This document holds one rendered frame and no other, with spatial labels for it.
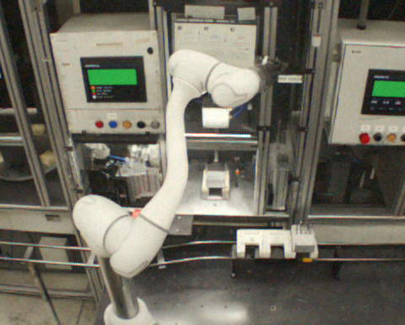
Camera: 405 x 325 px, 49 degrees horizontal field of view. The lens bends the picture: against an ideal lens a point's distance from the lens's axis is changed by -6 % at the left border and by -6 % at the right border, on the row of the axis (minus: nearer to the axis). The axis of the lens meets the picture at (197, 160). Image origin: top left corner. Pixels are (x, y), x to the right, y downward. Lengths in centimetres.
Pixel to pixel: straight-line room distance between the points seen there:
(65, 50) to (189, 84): 63
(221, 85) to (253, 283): 118
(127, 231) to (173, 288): 94
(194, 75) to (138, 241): 52
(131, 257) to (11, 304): 201
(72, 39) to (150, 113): 44
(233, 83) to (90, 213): 57
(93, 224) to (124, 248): 13
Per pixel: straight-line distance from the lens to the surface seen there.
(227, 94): 134
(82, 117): 199
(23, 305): 323
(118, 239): 135
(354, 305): 226
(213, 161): 229
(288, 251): 214
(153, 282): 228
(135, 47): 179
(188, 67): 143
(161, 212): 133
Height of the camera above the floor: 246
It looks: 37 degrees down
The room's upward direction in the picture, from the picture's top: 2 degrees counter-clockwise
